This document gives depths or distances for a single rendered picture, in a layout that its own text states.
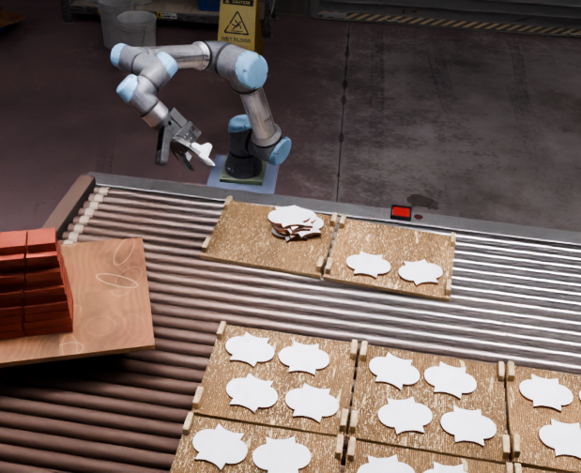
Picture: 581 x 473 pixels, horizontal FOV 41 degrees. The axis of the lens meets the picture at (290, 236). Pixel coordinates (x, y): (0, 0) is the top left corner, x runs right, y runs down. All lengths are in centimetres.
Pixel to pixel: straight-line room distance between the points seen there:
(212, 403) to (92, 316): 42
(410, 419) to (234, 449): 47
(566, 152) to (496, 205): 91
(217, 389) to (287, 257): 63
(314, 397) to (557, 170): 346
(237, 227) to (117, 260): 50
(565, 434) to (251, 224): 125
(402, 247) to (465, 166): 248
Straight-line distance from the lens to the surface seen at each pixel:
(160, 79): 239
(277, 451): 203
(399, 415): 215
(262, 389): 217
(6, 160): 516
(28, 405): 224
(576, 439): 223
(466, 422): 217
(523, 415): 225
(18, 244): 208
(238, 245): 267
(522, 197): 496
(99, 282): 238
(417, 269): 262
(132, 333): 220
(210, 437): 206
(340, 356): 229
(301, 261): 261
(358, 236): 275
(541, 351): 248
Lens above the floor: 253
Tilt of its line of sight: 36 degrees down
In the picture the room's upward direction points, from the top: 3 degrees clockwise
